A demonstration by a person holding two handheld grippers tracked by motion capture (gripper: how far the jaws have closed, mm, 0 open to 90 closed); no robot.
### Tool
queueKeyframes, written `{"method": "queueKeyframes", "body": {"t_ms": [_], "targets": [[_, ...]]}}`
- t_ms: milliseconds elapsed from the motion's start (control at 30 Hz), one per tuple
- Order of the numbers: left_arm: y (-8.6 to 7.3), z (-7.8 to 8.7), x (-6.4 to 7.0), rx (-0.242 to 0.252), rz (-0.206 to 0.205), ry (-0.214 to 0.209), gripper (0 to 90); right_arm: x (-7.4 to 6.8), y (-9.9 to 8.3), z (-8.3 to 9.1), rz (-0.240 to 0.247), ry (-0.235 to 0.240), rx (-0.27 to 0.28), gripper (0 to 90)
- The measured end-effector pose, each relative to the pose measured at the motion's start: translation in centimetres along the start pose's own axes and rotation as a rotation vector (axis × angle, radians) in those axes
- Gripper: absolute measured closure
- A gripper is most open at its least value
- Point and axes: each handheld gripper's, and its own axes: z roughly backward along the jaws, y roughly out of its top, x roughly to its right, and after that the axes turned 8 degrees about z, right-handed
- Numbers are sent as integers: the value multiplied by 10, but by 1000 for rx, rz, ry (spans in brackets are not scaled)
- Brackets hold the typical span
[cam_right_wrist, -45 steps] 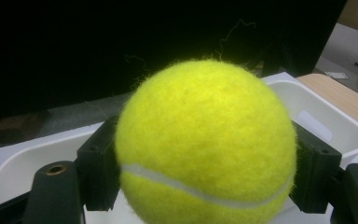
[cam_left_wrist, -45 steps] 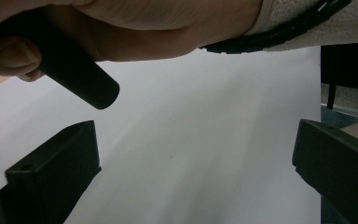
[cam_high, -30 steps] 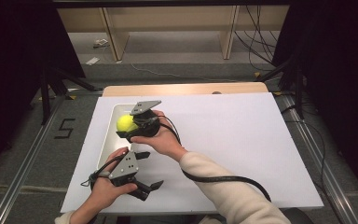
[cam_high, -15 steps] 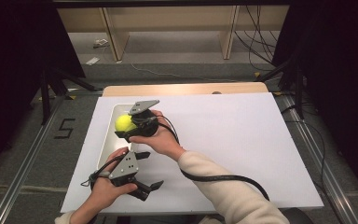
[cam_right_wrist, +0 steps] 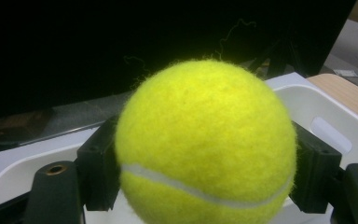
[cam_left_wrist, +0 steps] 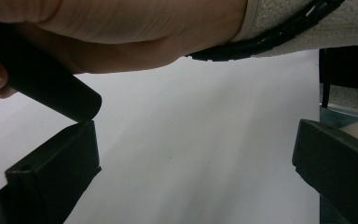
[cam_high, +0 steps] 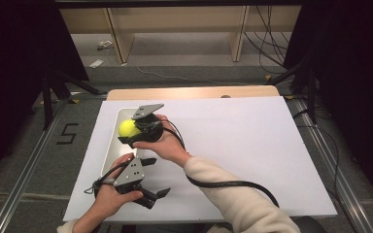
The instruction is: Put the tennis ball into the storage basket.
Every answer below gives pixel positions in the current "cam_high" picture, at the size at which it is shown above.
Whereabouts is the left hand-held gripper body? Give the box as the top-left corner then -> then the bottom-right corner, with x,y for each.
112,157 -> 146,195

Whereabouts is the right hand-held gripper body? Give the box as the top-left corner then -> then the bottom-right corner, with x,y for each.
131,103 -> 165,144

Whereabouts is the yellow tennis ball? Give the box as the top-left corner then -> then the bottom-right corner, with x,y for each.
119,118 -> 142,139

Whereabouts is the white plastic bin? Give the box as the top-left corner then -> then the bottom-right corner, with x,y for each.
100,108 -> 150,178

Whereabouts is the person's right hand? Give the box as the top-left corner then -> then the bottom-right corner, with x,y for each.
132,114 -> 192,168

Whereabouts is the person's left hand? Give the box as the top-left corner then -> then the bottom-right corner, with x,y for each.
90,152 -> 145,221

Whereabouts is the white flat packet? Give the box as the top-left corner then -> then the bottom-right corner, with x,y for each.
88,58 -> 105,69

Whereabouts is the black tripod stand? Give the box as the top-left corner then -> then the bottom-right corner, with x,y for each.
266,60 -> 319,124
40,69 -> 102,131

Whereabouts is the white board sheet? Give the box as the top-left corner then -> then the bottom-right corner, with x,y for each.
62,95 -> 338,224

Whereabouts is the small white device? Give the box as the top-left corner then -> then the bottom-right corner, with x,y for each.
96,40 -> 116,51

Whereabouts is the black curtain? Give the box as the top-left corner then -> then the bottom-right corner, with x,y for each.
283,0 -> 373,206
0,0 -> 90,189

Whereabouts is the left hand-held gripper cable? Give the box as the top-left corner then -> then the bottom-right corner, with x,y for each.
83,160 -> 127,197

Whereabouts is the hand-held gripper cable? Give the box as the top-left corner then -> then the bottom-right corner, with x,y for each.
159,118 -> 281,209
83,160 -> 127,197

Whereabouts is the right hand-held gripper cable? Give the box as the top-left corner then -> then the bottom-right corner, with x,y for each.
159,118 -> 281,209

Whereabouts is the light wood desk frame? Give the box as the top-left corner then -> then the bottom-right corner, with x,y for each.
59,6 -> 302,65

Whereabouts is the aluminium floor rail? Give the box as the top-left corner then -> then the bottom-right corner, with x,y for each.
291,98 -> 373,233
0,98 -> 70,233

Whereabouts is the bundle of black cables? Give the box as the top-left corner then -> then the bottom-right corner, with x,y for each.
244,5 -> 293,76

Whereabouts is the thin black floor cable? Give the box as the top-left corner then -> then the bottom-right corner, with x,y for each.
293,109 -> 357,232

